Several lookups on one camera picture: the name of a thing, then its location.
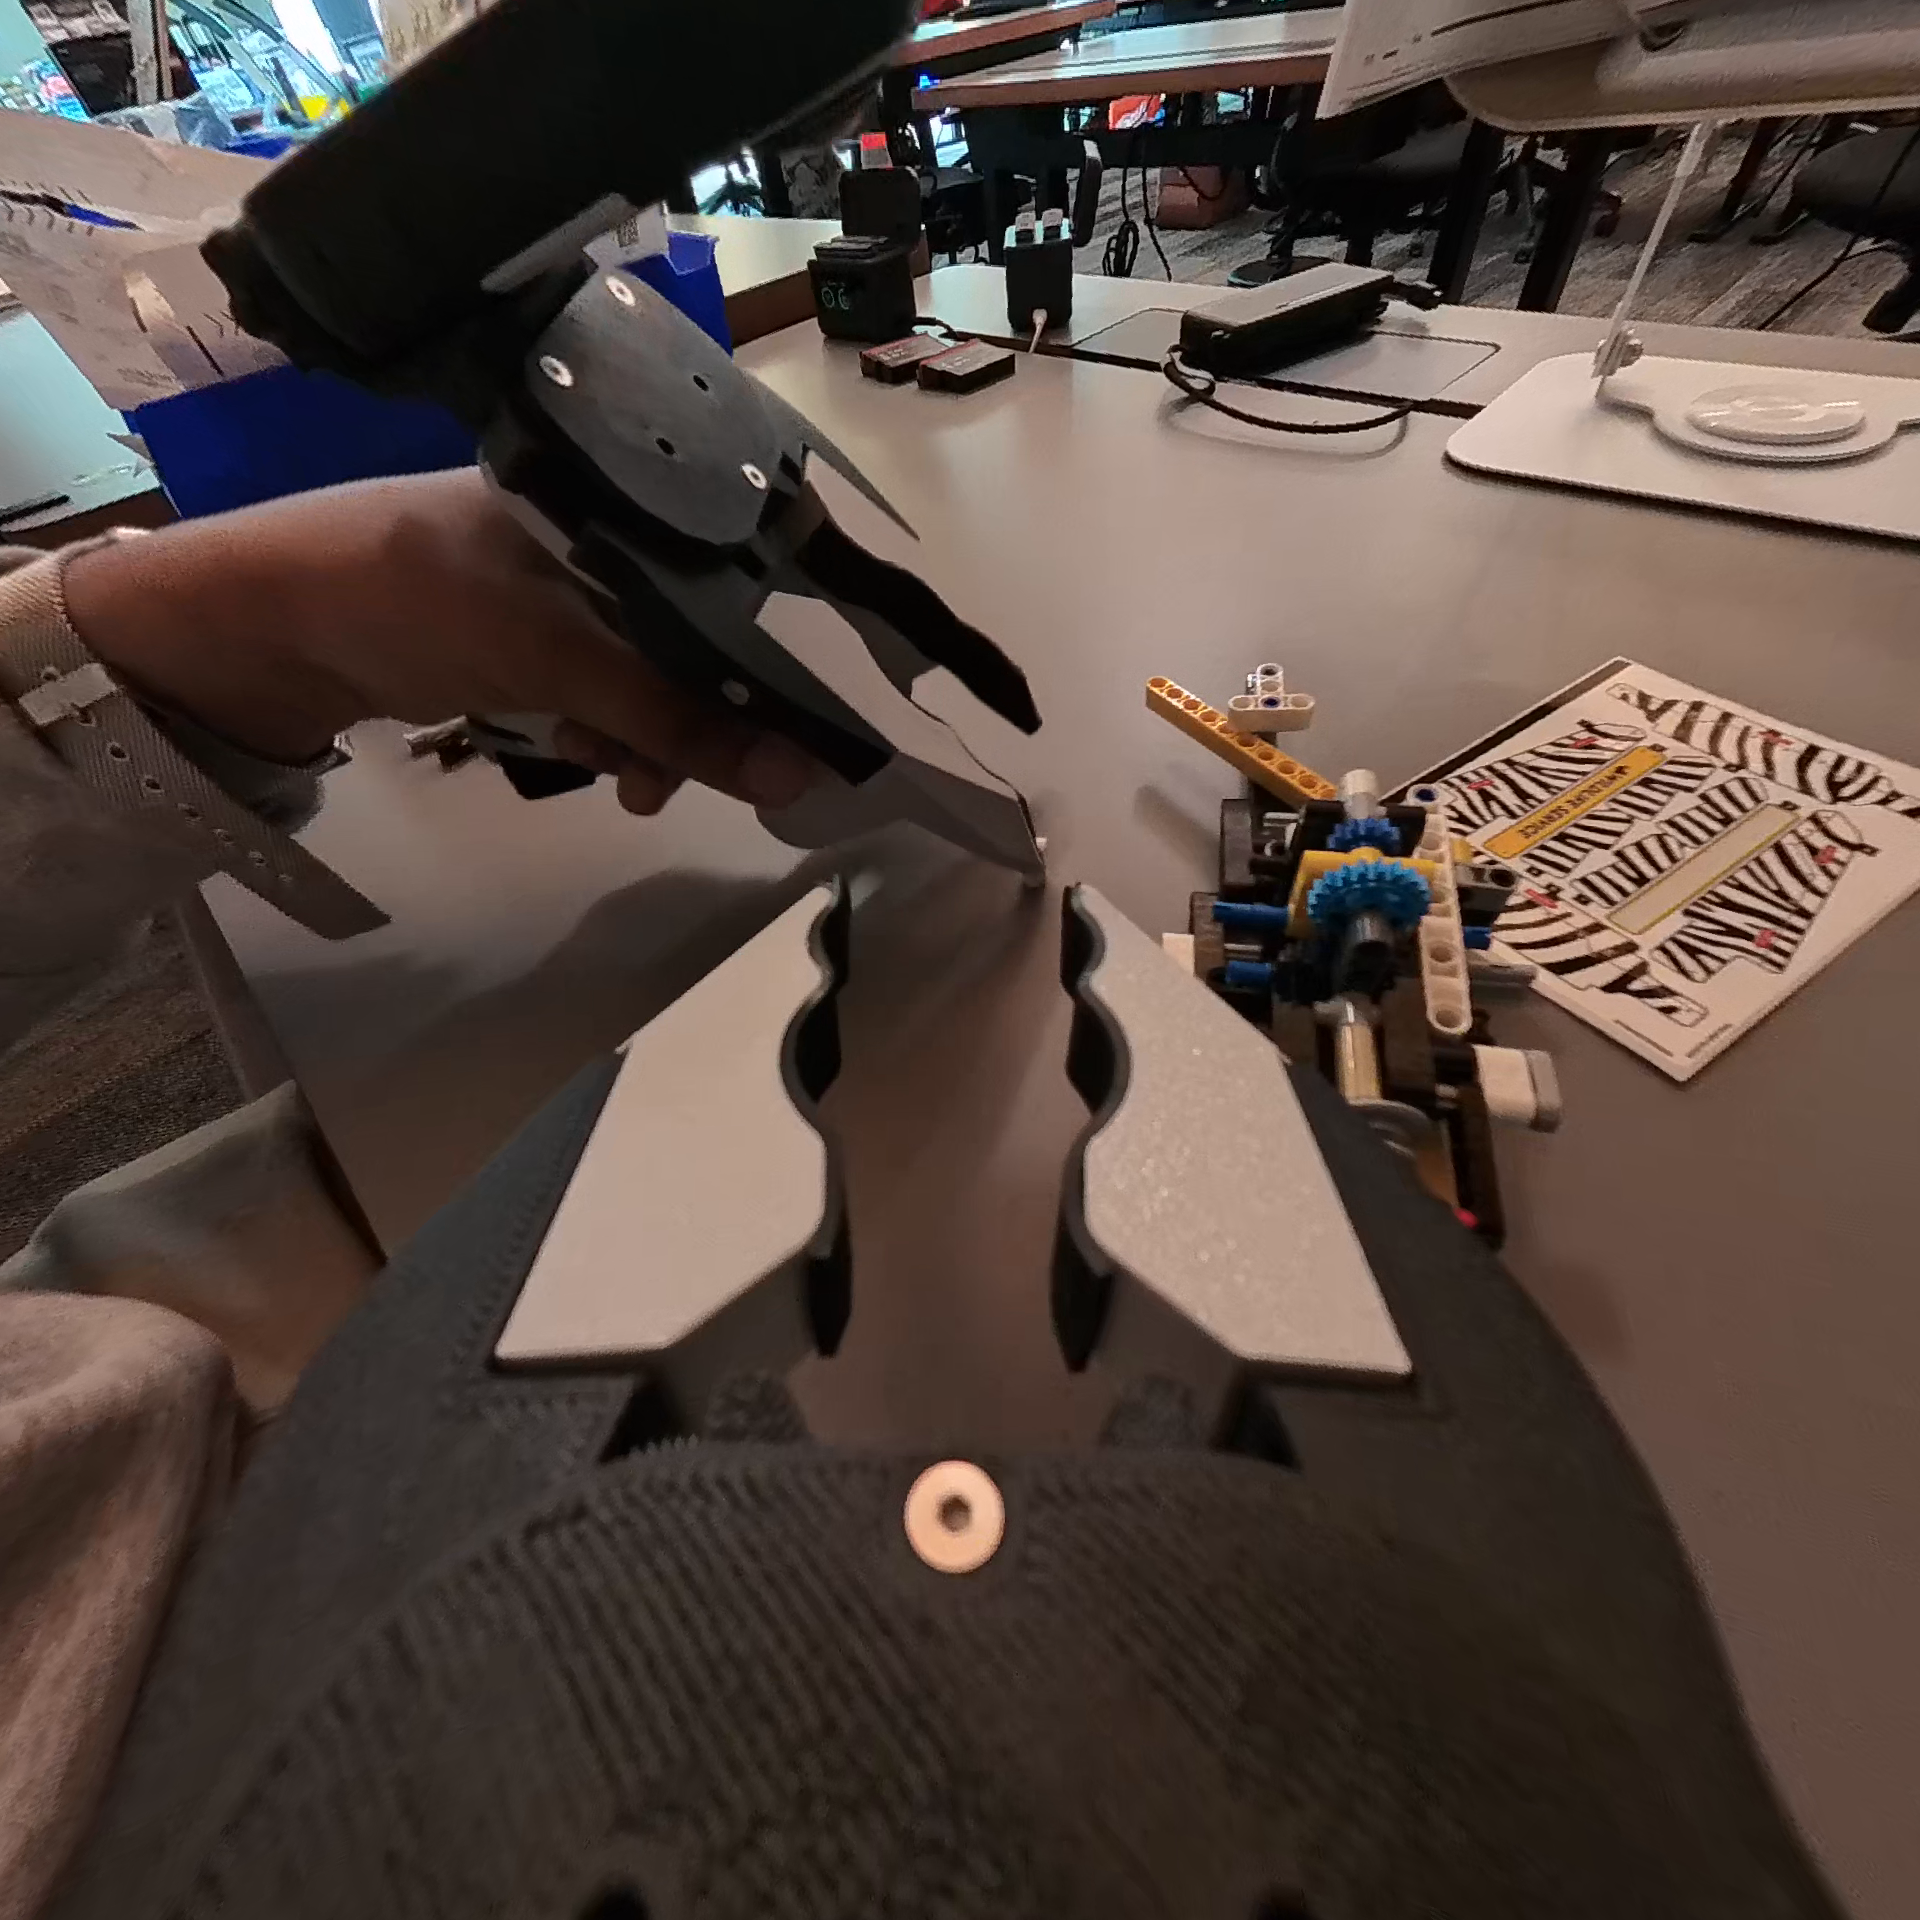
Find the lego vehicle model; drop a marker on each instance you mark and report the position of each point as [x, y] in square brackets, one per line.
[1366, 961]

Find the black battery charger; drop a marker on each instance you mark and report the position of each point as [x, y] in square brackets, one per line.
[1041, 270]

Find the black charging case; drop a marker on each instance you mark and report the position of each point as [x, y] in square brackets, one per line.
[863, 270]

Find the small black battery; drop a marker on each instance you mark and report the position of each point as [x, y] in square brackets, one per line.
[897, 354]
[967, 369]

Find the white cardboard box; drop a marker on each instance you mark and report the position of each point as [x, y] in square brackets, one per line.
[119, 270]

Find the brown desk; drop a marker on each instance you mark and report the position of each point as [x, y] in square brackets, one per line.
[1141, 67]

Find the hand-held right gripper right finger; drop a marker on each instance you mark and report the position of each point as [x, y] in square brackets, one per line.
[1231, 1201]

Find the blue storage bin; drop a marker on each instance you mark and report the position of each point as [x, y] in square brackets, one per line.
[301, 442]

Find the black power adapter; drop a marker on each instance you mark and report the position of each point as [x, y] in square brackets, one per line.
[1282, 315]

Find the zebra striped sticker sheet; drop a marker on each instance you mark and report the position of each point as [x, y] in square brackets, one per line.
[1694, 885]

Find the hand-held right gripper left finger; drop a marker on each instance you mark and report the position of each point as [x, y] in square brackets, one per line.
[691, 1201]

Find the white monitor stand base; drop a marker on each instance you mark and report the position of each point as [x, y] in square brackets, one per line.
[1576, 442]

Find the person's left forearm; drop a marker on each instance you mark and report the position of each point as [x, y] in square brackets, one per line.
[61, 915]

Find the person's grey sweatshirt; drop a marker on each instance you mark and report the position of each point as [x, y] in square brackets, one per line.
[106, 1499]

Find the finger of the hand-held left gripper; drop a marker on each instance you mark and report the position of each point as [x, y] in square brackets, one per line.
[930, 803]
[922, 623]

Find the person's left hand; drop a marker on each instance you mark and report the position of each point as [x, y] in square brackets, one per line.
[376, 616]

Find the black office chair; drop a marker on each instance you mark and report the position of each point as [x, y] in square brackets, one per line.
[1861, 210]

